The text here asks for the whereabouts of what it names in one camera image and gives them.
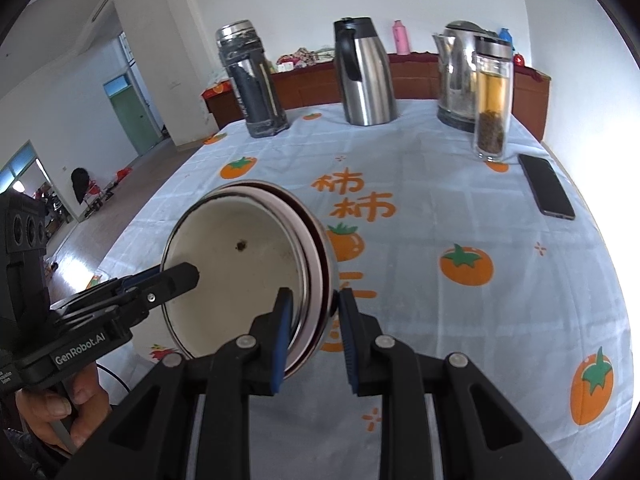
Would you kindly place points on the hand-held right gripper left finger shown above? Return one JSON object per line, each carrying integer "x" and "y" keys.
{"x": 282, "y": 340}

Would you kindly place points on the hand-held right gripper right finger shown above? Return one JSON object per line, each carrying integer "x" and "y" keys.
{"x": 347, "y": 340}

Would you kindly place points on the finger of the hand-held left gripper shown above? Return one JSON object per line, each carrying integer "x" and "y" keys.
{"x": 175, "y": 280}
{"x": 142, "y": 277}

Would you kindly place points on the person's left hand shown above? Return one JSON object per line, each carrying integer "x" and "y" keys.
{"x": 45, "y": 405}

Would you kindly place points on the red bag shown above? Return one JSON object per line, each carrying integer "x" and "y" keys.
{"x": 124, "y": 174}

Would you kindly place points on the green door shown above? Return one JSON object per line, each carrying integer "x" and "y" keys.
{"x": 132, "y": 125}

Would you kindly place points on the persimmon printed tablecloth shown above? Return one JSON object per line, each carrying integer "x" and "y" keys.
{"x": 450, "y": 200}

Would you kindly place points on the orange cardboard box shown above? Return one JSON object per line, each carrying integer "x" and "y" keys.
{"x": 216, "y": 91}

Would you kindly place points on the black vacuum flask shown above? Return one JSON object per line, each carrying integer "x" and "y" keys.
{"x": 250, "y": 85}

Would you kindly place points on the brown wooden cabinet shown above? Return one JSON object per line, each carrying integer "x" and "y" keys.
{"x": 310, "y": 90}

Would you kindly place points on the black smartphone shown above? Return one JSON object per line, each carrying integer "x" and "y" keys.
{"x": 545, "y": 185}

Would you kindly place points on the pile of colourful cloth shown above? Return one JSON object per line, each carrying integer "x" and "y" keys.
{"x": 300, "y": 57}

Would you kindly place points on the stainless steel carafe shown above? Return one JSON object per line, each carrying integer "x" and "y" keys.
{"x": 370, "y": 85}

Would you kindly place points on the glass tea bottle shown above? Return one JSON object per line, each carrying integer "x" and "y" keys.
{"x": 492, "y": 110}

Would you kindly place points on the stainless steel electric kettle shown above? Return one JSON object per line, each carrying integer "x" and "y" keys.
{"x": 455, "y": 75}

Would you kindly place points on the pink thermos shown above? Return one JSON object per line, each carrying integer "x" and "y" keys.
{"x": 400, "y": 37}

